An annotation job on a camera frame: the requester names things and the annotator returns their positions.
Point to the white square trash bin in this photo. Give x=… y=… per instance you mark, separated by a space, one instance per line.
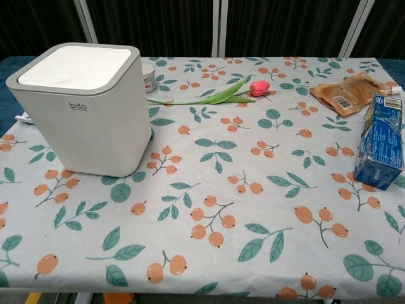
x=95 y=126

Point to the white plastic bin lid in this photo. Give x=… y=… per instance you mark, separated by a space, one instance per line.
x=76 y=69

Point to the floral fruit print tablecloth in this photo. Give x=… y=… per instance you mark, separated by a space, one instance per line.
x=221 y=206

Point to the pink artificial tulip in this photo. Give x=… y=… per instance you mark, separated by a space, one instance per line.
x=221 y=96

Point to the small white jar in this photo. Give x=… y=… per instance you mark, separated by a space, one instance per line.
x=148 y=79

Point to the brown snack pouch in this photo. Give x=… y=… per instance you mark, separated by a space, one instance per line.
x=348 y=92

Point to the orange floor object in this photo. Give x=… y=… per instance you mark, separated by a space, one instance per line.
x=118 y=298

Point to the blue snack box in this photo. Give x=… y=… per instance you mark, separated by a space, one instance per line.
x=381 y=139

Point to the small white clip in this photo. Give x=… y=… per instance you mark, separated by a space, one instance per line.
x=22 y=119

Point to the small white tube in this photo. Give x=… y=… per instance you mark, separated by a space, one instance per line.
x=394 y=90

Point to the white screen frame post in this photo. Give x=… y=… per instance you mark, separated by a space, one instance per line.
x=219 y=28
x=357 y=27
x=89 y=20

